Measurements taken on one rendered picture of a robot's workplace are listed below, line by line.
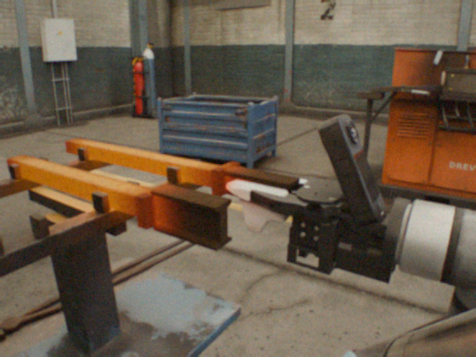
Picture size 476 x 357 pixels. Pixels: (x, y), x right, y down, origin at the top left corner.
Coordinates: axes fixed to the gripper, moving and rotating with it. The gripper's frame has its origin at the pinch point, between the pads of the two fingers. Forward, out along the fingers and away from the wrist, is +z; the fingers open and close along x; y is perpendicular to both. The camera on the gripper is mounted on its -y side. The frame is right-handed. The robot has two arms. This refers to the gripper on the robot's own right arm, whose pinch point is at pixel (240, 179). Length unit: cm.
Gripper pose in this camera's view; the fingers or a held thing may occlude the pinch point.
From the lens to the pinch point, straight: 45.7
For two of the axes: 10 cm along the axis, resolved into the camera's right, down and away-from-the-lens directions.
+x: 5.6, -2.6, 7.9
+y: 0.0, 9.5, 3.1
